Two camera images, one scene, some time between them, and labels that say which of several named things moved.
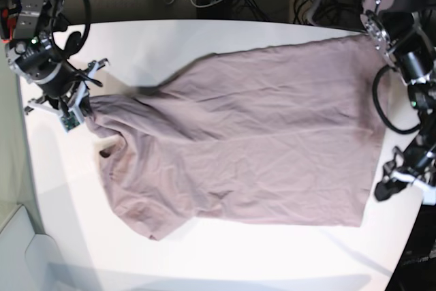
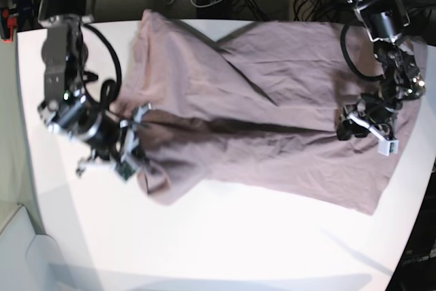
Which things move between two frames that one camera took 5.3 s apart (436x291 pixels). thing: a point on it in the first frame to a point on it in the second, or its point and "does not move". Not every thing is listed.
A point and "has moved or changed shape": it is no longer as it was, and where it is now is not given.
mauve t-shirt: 285,135 has moved or changed shape
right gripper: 419,158 to 375,108
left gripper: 59,80 to 103,141
